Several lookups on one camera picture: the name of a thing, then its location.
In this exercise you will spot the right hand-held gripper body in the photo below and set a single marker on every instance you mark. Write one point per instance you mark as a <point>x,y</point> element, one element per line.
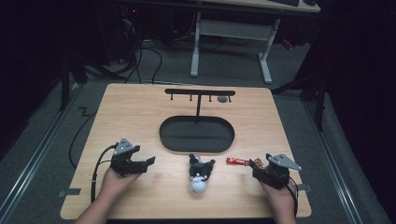
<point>275,172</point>

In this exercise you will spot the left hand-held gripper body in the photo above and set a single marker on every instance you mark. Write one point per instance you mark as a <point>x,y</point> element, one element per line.
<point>124,161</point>

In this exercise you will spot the black and white plush toy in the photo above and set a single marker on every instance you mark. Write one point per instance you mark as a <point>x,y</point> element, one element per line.
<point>199,174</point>

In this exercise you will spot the black hook rack with tray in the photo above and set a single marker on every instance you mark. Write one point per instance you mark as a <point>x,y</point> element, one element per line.
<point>196,133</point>

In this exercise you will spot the person's left hand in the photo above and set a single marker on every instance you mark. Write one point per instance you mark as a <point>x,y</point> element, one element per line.
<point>113,183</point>

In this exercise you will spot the person's right hand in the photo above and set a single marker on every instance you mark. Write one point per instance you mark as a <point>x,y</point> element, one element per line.
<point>280,199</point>

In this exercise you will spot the grey tape strip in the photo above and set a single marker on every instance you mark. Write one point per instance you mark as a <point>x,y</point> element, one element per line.
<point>304,187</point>
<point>70,192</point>

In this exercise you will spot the small grey round disc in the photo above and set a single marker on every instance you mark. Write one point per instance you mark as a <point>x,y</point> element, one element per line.
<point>222,99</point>

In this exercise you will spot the black metal stand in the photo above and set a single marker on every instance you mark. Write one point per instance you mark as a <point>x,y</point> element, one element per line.
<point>313,90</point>
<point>67,81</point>

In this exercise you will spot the small red object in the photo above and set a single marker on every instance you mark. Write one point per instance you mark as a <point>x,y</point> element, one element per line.
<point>287,44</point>

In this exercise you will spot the white-framed desk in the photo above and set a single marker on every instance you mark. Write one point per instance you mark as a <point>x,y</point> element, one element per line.
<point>236,29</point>

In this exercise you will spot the black keyboard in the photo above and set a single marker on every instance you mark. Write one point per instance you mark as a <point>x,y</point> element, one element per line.
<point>285,2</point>

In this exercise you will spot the metal floor rail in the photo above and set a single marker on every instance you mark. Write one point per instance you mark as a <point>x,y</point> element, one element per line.
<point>333,158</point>
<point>34,161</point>

